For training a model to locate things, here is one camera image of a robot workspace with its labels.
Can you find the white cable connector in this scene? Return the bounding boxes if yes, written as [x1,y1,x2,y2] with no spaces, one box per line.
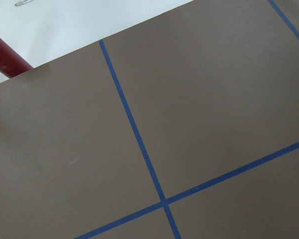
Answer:
[14,0,31,7]

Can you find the red cylinder bottle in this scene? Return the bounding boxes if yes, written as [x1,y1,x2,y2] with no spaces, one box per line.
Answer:
[0,38,33,78]

